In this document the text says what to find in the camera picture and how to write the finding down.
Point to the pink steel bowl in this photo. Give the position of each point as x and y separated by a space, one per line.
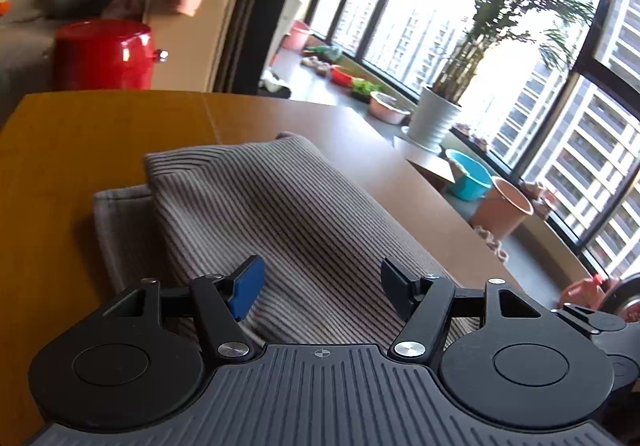
387 111

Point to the grey sofa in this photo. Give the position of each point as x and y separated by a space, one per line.
25 39

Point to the cardboard box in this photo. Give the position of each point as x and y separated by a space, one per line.
190 46

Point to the red pot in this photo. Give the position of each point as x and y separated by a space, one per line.
102 56

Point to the dark curtain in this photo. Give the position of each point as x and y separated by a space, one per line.
255 6

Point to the red bowl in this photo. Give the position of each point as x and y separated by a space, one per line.
342 77

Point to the grey striped garment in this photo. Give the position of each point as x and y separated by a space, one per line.
300 226

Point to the white plant pot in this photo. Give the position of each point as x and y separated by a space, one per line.
432 119

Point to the green toy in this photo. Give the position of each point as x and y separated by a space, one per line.
325 54

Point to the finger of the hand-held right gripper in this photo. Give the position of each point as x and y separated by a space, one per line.
590 318

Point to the blue basin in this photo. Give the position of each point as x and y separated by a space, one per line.
467 178

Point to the green vegetable tray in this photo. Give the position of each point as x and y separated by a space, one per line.
365 90

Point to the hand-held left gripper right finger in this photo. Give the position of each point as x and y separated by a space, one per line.
395 285

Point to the small beige shoes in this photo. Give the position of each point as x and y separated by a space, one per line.
317 66

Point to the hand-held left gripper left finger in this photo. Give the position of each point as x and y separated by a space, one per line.
247 286

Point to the pink bucket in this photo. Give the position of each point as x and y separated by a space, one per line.
500 213

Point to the pink soft toy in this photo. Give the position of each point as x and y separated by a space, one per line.
492 243

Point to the pink basin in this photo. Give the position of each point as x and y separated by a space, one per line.
296 37

